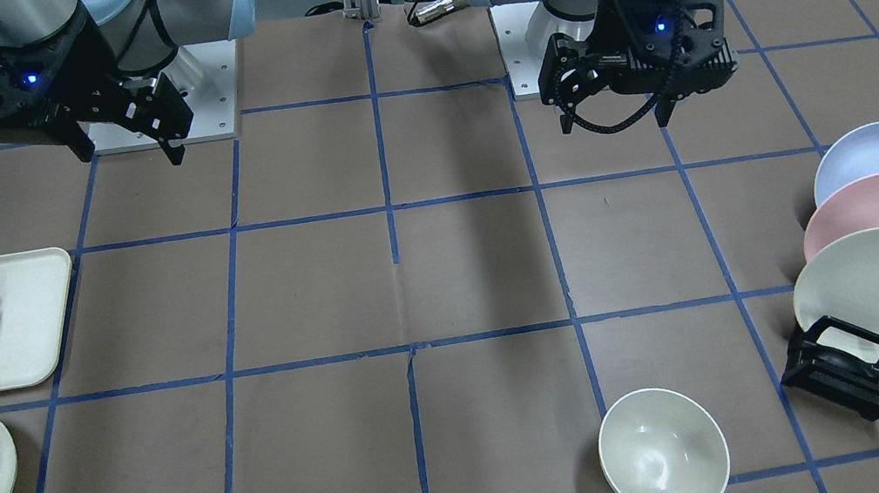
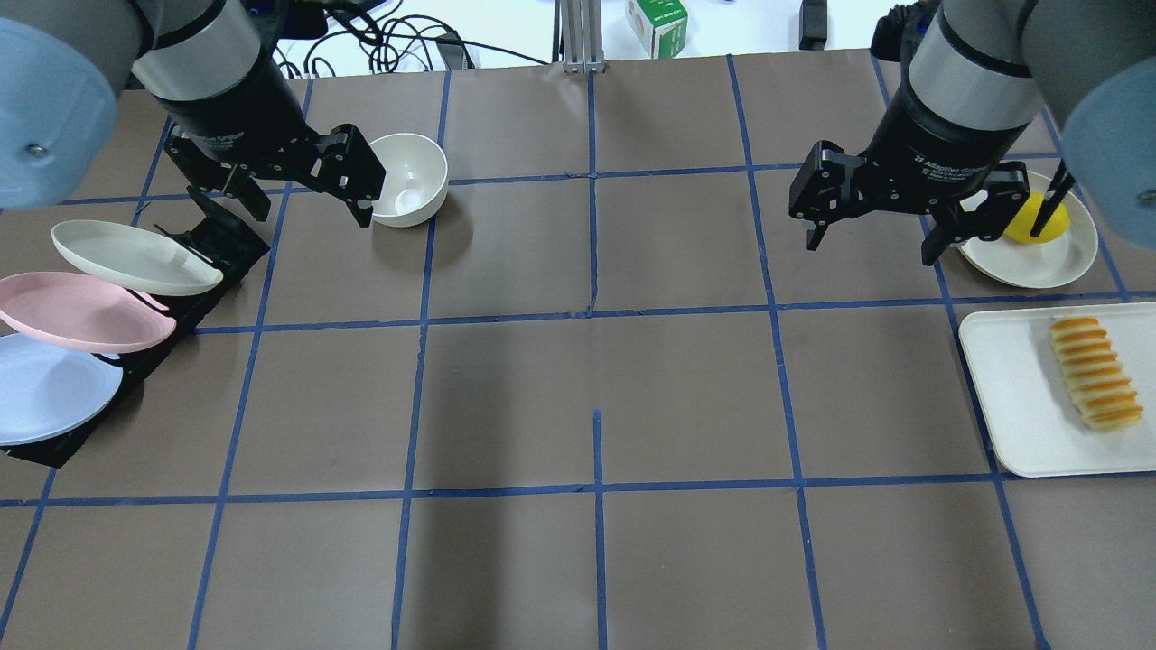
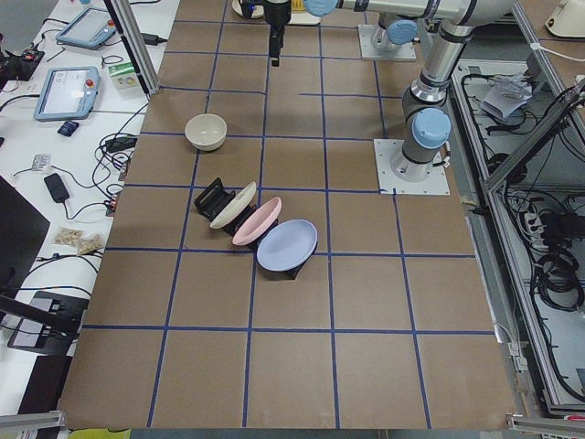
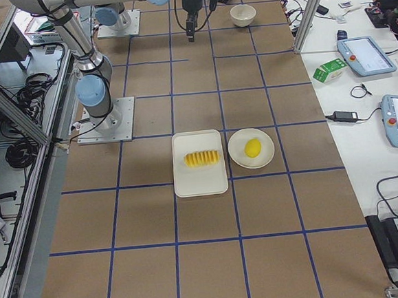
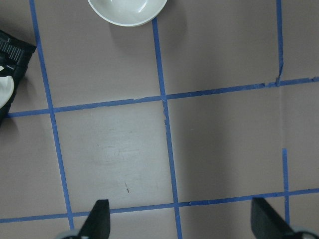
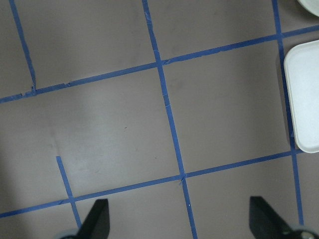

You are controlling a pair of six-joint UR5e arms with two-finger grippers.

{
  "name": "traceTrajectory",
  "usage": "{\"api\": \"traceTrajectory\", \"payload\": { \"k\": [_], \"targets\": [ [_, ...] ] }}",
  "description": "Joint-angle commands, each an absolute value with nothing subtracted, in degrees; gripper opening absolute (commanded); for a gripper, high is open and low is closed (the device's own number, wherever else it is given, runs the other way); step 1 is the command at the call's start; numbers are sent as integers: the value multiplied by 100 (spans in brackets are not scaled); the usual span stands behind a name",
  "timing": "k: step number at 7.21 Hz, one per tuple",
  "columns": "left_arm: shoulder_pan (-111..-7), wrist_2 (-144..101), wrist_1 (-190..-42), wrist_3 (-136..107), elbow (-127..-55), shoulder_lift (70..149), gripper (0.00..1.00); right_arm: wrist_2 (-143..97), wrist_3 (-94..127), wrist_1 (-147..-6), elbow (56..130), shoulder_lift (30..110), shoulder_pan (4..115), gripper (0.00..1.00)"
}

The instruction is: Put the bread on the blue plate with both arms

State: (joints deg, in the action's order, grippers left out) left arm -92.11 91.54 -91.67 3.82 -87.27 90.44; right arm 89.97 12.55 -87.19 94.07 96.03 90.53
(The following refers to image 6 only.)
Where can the white rectangular tray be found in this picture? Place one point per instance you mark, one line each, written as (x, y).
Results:
(301, 66)

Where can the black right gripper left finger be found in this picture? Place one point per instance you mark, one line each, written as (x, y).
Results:
(97, 222)

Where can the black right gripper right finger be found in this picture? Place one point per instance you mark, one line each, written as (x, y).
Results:
(265, 223)

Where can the cream round plate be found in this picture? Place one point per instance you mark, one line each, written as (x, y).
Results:
(311, 6)

